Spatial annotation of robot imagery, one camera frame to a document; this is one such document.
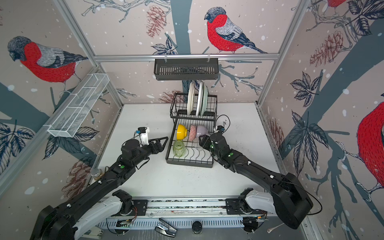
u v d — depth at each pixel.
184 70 1.07
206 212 0.73
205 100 0.76
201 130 0.91
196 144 0.95
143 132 0.71
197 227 0.60
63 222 0.40
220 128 0.75
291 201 0.40
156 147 0.69
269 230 0.68
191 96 0.76
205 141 0.73
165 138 0.75
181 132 0.92
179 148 0.86
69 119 0.72
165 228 0.67
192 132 0.91
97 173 0.75
